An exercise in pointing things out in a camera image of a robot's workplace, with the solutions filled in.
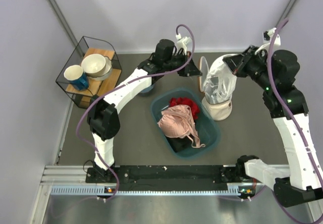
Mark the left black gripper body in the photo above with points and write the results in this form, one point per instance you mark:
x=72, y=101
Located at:
x=174, y=61

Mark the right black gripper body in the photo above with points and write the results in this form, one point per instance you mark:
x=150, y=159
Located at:
x=255, y=67

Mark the clear plastic bag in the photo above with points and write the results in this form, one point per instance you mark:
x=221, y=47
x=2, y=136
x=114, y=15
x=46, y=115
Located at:
x=220, y=83

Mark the cream cylindrical laundry bag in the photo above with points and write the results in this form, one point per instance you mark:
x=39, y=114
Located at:
x=218, y=112

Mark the pink bra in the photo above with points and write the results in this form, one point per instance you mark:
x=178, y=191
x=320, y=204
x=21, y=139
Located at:
x=177, y=122

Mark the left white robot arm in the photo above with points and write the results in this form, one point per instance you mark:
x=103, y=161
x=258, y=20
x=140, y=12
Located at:
x=103, y=115

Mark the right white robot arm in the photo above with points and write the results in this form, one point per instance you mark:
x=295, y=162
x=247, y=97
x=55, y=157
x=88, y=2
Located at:
x=275, y=74

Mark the blue bowl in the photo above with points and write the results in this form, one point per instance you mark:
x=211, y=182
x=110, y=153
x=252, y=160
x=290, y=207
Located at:
x=147, y=90

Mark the red garment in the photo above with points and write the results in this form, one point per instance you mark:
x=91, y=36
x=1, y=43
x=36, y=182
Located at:
x=195, y=110

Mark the teal plastic basin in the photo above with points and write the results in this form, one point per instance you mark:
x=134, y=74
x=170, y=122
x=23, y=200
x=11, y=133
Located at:
x=208, y=130

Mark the cream ceramic bowl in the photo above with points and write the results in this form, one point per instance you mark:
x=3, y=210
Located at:
x=94, y=65

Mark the black garment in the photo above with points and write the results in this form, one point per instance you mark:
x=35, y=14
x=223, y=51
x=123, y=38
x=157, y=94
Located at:
x=180, y=144

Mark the blue mug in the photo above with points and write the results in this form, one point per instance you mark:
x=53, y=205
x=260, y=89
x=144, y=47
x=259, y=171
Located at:
x=76, y=76

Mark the black wire rack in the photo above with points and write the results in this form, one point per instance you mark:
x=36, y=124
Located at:
x=87, y=46

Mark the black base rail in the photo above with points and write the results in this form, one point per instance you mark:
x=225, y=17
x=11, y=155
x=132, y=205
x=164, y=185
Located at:
x=169, y=177

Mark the grey cable duct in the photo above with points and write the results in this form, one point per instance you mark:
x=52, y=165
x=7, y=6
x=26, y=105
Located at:
x=230, y=190

